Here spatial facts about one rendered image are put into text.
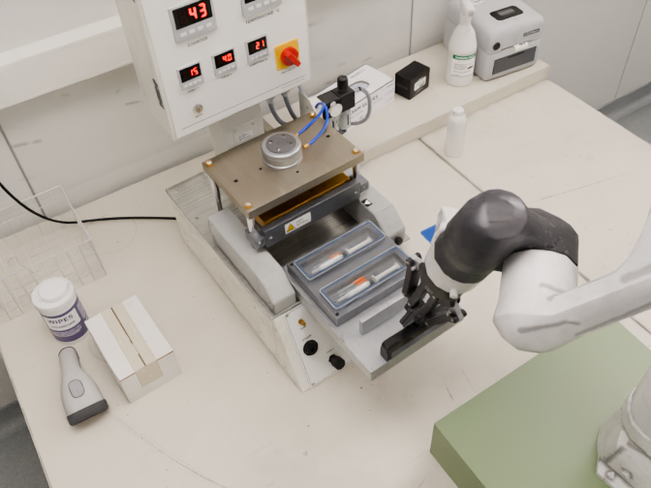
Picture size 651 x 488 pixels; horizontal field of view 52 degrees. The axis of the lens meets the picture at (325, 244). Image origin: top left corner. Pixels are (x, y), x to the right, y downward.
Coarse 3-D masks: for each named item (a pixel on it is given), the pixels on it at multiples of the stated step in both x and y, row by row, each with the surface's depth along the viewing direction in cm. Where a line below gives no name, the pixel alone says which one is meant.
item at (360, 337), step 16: (288, 272) 132; (400, 288) 128; (304, 304) 129; (384, 304) 121; (400, 304) 123; (320, 320) 126; (352, 320) 124; (368, 320) 119; (384, 320) 123; (336, 336) 122; (352, 336) 121; (368, 336) 121; (384, 336) 121; (432, 336) 122; (352, 352) 119; (368, 352) 119; (400, 352) 119; (368, 368) 117; (384, 368) 118
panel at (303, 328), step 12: (288, 312) 131; (300, 312) 133; (288, 324) 132; (300, 324) 133; (312, 324) 135; (300, 336) 134; (312, 336) 136; (324, 336) 137; (300, 348) 135; (324, 348) 138; (336, 348) 140; (300, 360) 136; (312, 360) 137; (324, 360) 139; (348, 360) 142; (312, 372) 138; (324, 372) 140; (312, 384) 139
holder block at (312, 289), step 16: (384, 240) 133; (368, 256) 131; (336, 272) 128; (304, 288) 128; (320, 288) 126; (384, 288) 125; (320, 304) 125; (352, 304) 123; (368, 304) 125; (336, 320) 121
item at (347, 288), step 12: (396, 252) 130; (372, 264) 128; (384, 264) 128; (396, 264) 128; (348, 276) 126; (360, 276) 126; (372, 276) 126; (384, 276) 126; (324, 288) 125; (336, 288) 125; (348, 288) 124; (360, 288) 124; (336, 300) 123; (348, 300) 122
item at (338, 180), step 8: (336, 176) 137; (344, 176) 137; (320, 184) 136; (328, 184) 135; (336, 184) 135; (304, 192) 134; (312, 192) 134; (320, 192) 134; (288, 200) 133; (296, 200) 133; (304, 200) 133; (272, 208) 131; (280, 208) 131; (288, 208) 131; (296, 208) 132; (264, 216) 130; (272, 216) 130; (280, 216) 131; (256, 224) 134; (264, 224) 129
